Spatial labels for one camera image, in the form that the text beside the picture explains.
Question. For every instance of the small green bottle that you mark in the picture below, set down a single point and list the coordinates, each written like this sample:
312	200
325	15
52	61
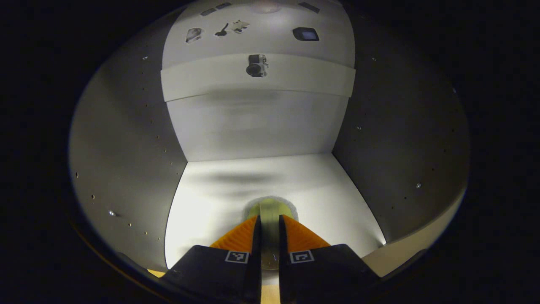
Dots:
270	211

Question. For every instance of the grey cabinet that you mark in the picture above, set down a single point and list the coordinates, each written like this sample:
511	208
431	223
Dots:
253	126

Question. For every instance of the beige cabinet door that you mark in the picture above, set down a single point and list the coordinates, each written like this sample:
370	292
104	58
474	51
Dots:
422	236

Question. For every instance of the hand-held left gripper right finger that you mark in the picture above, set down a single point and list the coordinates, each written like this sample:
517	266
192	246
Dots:
284	278

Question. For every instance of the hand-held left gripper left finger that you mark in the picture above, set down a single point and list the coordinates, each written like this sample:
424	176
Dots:
253	274

